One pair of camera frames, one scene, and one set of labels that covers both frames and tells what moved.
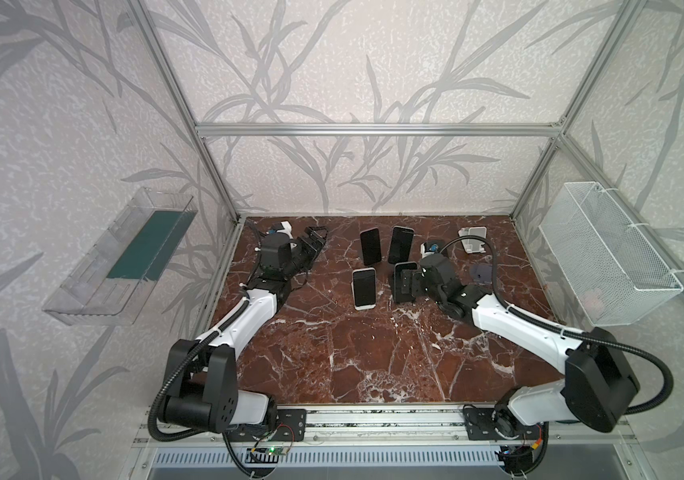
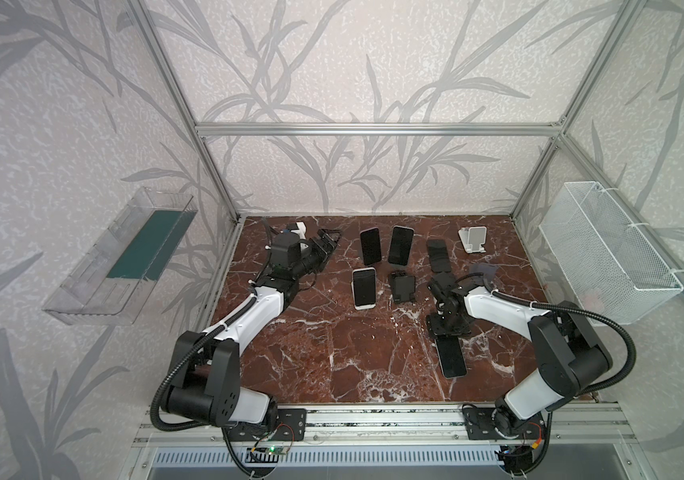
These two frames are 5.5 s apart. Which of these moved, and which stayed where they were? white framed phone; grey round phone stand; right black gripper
Moved: right black gripper
Stayed: white framed phone; grey round phone stand
